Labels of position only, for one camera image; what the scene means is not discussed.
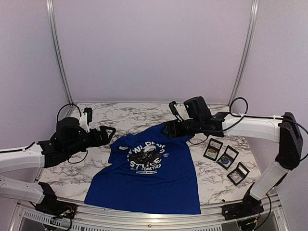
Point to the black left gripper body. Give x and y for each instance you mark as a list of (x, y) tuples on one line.
[(94, 142)]

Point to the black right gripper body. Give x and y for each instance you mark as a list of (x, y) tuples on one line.
[(186, 131)]

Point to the green round brooch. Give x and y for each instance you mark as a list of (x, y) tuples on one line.
[(212, 152)]

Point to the blue panda print t-shirt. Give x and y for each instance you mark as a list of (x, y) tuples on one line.
[(154, 175)]

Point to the blue round brooch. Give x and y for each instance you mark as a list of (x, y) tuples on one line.
[(224, 160)]

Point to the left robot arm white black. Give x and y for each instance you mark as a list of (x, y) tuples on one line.
[(72, 136)]

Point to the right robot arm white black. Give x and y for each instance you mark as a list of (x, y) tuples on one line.
[(282, 129)]

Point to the black display box left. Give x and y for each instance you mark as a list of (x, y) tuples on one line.
[(213, 144)]

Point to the black display box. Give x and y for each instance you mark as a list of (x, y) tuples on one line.
[(213, 144), (228, 157), (238, 174)]

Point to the black display box middle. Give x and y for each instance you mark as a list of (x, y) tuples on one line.
[(228, 157)]

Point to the black display box right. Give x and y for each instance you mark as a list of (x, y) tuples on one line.
[(238, 174)]

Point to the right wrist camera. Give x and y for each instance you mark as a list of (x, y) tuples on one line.
[(177, 110)]

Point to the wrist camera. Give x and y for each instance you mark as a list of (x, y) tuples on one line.
[(87, 118), (177, 110)]

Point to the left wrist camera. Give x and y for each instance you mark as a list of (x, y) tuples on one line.
[(87, 118)]

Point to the right aluminium corner post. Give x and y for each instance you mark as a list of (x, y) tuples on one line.
[(246, 50)]

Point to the aluminium corner post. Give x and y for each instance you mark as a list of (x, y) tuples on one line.
[(57, 49), (246, 50)]

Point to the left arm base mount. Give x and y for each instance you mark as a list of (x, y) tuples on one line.
[(59, 209)]

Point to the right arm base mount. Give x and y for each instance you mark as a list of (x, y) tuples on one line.
[(242, 209)]

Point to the left aluminium corner post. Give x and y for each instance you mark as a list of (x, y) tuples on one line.
[(57, 49)]

